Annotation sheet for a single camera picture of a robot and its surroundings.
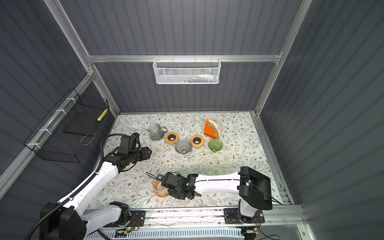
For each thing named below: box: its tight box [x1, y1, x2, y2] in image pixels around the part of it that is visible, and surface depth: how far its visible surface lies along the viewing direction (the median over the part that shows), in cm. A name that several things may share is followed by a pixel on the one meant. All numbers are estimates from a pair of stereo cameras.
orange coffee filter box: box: [204, 119, 221, 140], surface depth 104 cm
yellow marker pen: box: [97, 108, 108, 121], surface depth 83 cm
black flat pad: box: [62, 112, 103, 137], surface depth 79 cm
